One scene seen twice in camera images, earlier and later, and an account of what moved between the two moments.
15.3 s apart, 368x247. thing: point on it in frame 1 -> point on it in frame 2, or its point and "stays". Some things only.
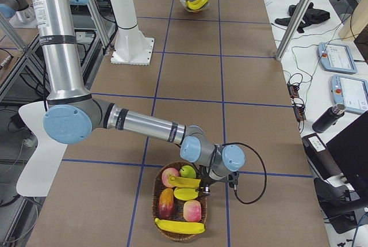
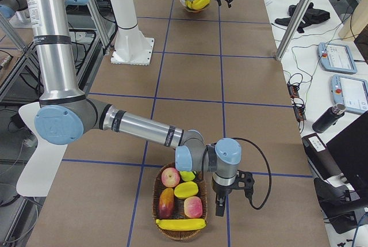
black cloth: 311,16 stays
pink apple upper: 168,173 stays
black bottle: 329,117 stays
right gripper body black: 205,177 -> 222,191
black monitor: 349,148 stays
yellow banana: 177,181 -> 188,3
